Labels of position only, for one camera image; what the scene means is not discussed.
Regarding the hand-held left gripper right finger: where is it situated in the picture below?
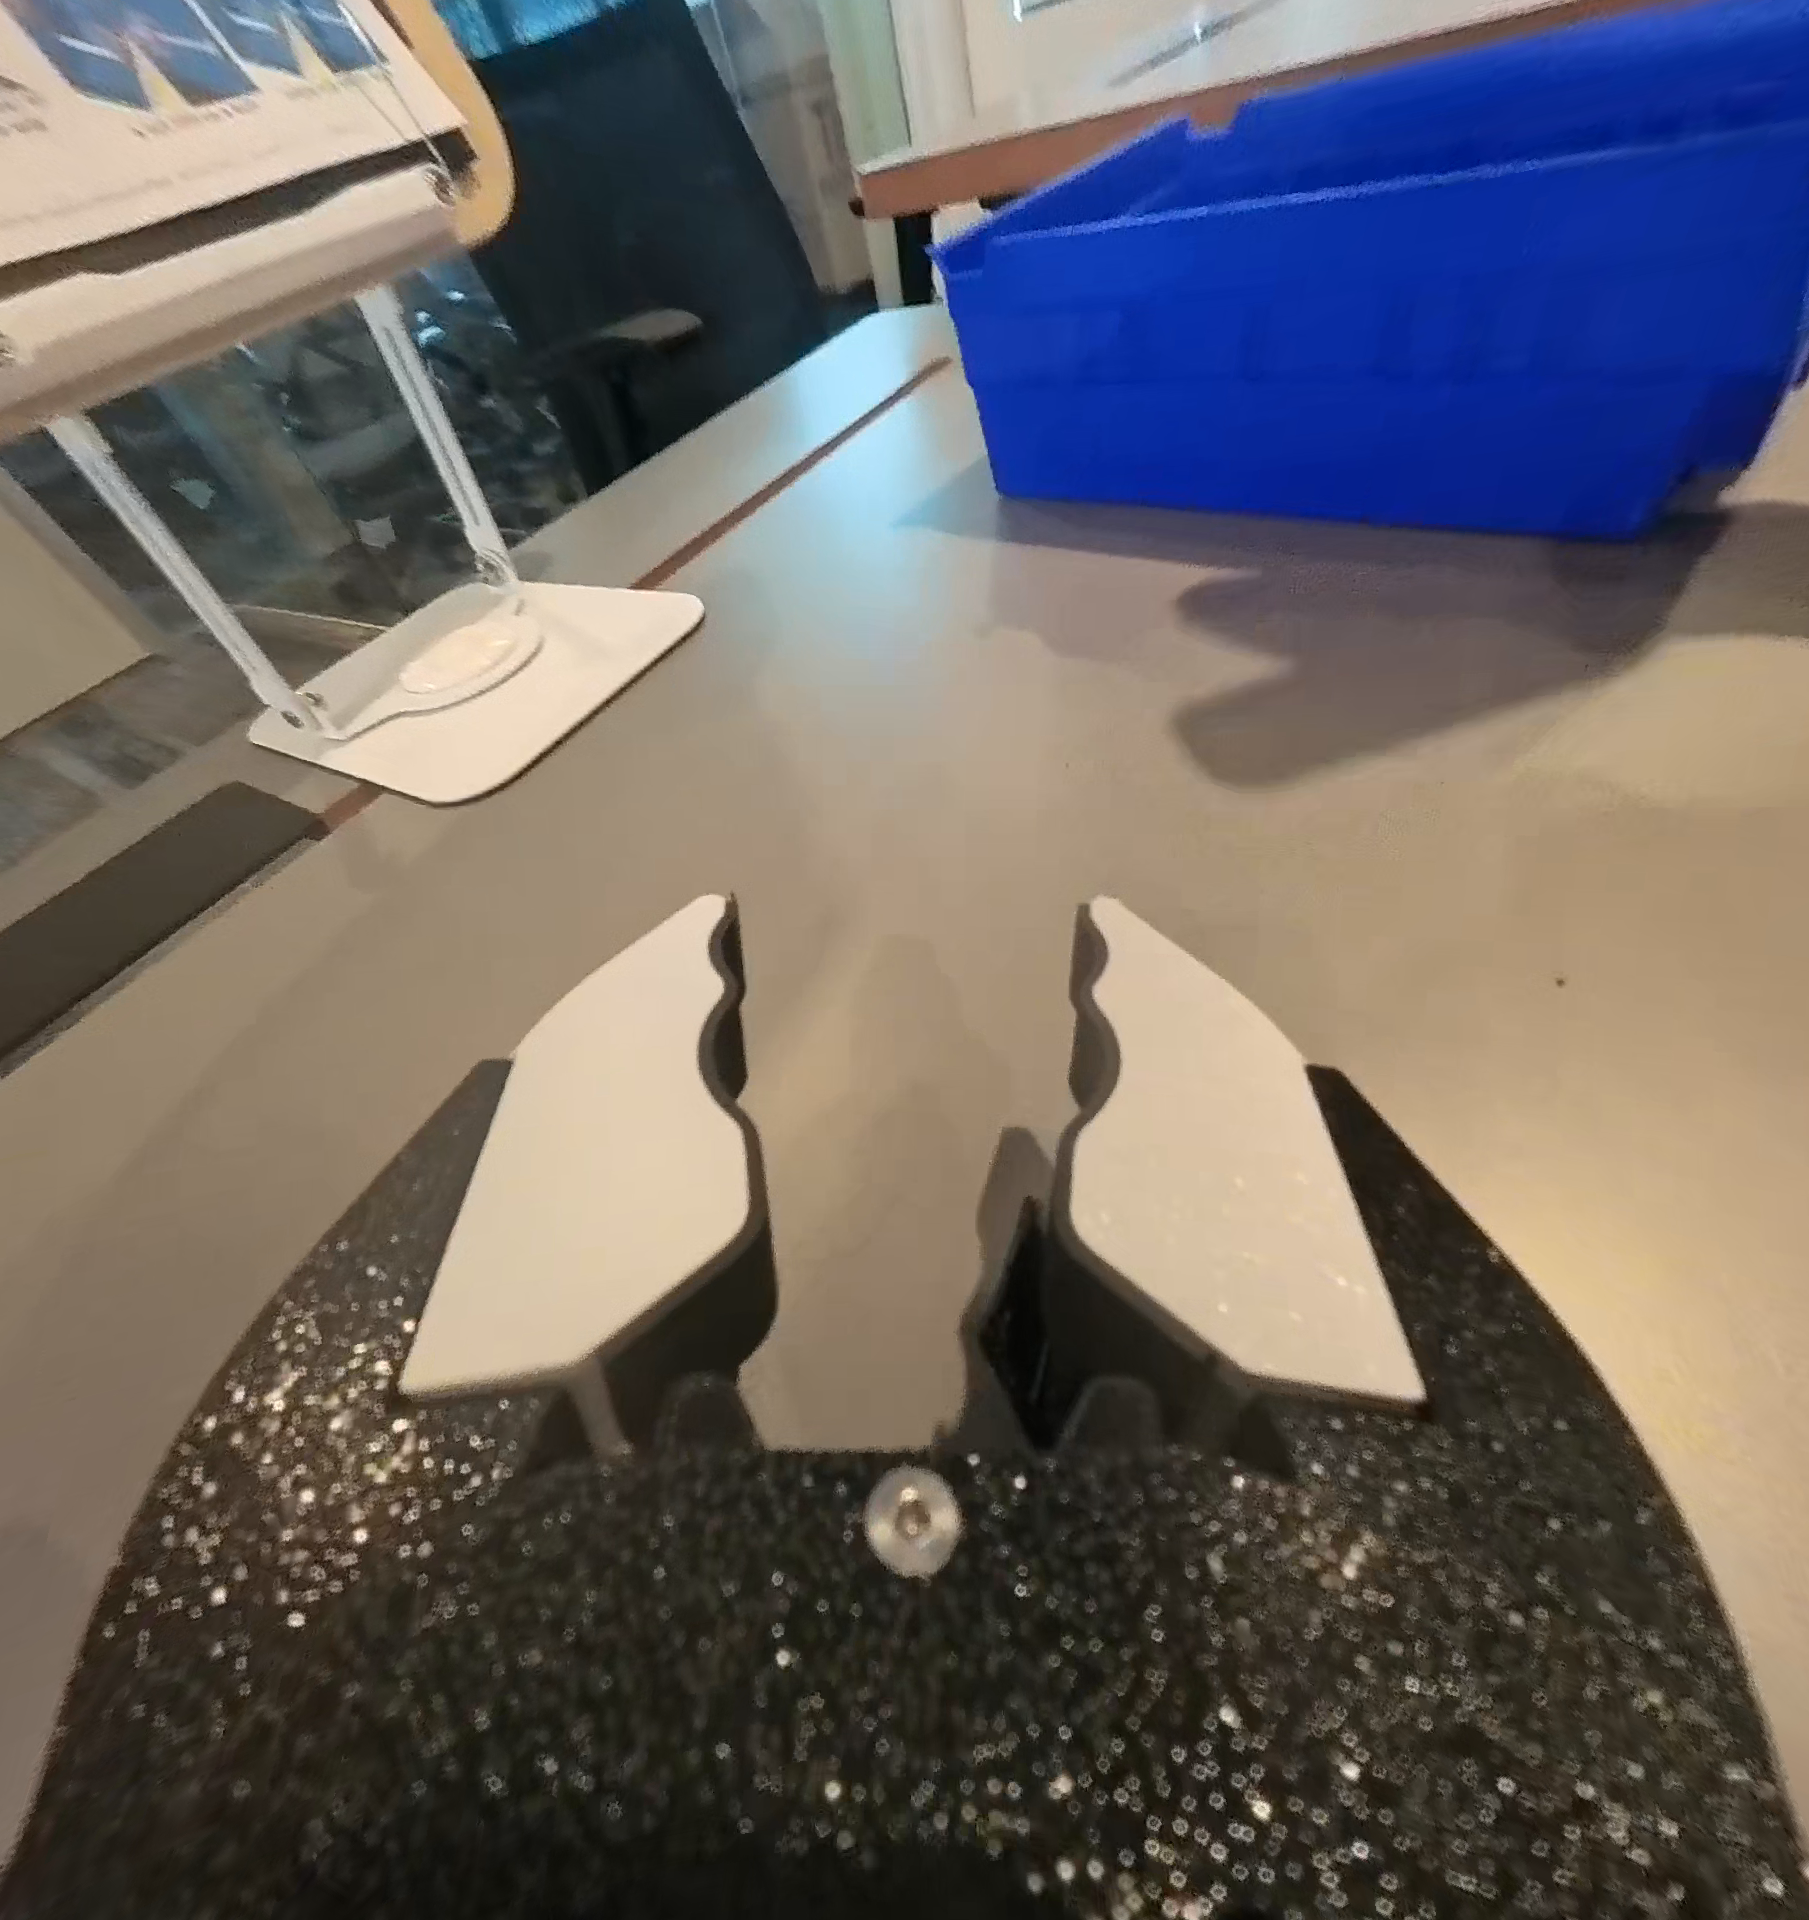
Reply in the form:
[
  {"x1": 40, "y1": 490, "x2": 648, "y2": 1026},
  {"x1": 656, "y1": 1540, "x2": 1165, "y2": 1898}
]
[{"x1": 971, "y1": 896, "x2": 1431, "y2": 1454}]

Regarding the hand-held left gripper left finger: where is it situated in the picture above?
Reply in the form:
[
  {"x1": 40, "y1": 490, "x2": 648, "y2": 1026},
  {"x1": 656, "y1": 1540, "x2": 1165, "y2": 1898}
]
[{"x1": 396, "y1": 895, "x2": 777, "y2": 1454}]

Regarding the blue plastic bin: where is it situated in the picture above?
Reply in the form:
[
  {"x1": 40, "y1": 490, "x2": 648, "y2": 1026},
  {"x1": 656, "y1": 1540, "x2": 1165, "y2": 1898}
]
[{"x1": 931, "y1": 0, "x2": 1809, "y2": 542}]

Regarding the white document stand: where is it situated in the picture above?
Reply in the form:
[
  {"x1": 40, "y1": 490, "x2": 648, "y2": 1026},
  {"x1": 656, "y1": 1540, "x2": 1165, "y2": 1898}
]
[{"x1": 0, "y1": 0, "x2": 709, "y2": 808}]

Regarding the black armrest office chair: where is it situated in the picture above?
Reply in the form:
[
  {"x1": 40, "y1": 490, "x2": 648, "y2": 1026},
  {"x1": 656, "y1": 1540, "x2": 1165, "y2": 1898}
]
[{"x1": 520, "y1": 307, "x2": 705, "y2": 497}]

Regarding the wood-edged side table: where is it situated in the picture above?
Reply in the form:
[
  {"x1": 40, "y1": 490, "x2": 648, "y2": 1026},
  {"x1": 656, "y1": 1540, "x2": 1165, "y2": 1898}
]
[{"x1": 852, "y1": 0, "x2": 1536, "y2": 308}]

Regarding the printed instruction sheet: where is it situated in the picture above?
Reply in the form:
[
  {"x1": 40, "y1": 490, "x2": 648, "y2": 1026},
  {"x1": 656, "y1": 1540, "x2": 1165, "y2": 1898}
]
[{"x1": 0, "y1": 0, "x2": 448, "y2": 279}]

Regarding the black desk cable cover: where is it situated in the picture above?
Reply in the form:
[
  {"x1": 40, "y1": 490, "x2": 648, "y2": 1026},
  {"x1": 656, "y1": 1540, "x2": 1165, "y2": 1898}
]
[{"x1": 0, "y1": 785, "x2": 327, "y2": 1106}]

